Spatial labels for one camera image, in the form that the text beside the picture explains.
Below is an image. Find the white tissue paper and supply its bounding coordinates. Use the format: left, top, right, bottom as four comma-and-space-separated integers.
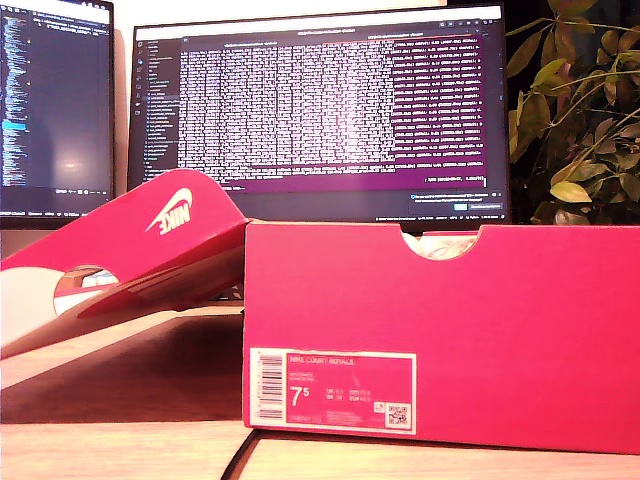
404, 233, 479, 262

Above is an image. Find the green leafy houseplant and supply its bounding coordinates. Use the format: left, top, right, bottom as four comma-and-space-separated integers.
505, 0, 640, 226

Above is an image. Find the small dark computer monitor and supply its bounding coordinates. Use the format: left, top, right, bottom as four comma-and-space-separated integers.
0, 0, 116, 231

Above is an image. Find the red Nike shoebox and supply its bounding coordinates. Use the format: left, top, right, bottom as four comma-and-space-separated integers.
0, 168, 640, 456

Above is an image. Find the wide black computer monitor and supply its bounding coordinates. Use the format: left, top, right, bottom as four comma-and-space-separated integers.
127, 3, 512, 236

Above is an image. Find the brown cardboard box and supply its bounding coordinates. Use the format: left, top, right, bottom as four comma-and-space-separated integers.
62, 267, 90, 290

